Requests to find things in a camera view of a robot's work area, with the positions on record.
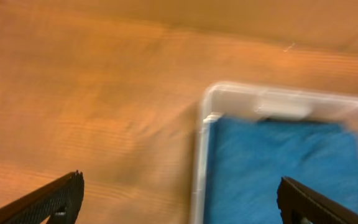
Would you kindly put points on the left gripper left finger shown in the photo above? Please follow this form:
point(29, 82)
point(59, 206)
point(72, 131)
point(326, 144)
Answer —
point(57, 202)

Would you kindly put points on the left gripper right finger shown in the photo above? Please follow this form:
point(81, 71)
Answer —
point(300, 204)

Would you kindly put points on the clear plastic storage bin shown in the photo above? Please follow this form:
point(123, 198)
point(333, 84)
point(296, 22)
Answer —
point(256, 102)

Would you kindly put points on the blue denim jeans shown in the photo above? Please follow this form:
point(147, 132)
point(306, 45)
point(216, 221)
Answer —
point(248, 159)

